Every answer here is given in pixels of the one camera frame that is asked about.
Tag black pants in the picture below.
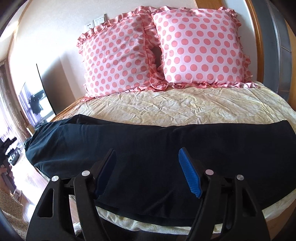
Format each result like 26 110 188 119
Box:
25 114 295 226

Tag person left hand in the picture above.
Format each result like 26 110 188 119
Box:
1 166 11 179

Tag black framed mirror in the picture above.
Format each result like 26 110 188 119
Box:
18 64 56 130

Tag cream gold bedspread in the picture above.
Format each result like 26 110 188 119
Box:
52 82 295 240

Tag left polka dot pillow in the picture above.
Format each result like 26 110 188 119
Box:
77 6 167 98

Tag polka dot pillow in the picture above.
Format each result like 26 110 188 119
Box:
77 6 167 98
152 6 256 88

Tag right polka dot pillow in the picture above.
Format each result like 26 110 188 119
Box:
152 6 256 88

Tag white wall socket plate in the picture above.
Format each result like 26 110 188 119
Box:
86 14 107 29

